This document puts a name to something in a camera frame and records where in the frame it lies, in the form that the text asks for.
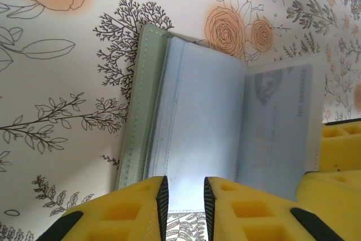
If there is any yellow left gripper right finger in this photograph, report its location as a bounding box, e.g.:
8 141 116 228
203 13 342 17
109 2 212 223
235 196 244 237
202 176 346 241

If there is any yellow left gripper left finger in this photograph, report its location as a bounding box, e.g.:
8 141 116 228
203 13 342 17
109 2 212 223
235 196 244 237
35 175 170 241

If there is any pale VIP card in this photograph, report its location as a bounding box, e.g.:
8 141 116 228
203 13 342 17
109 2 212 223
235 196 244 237
244 64 314 201

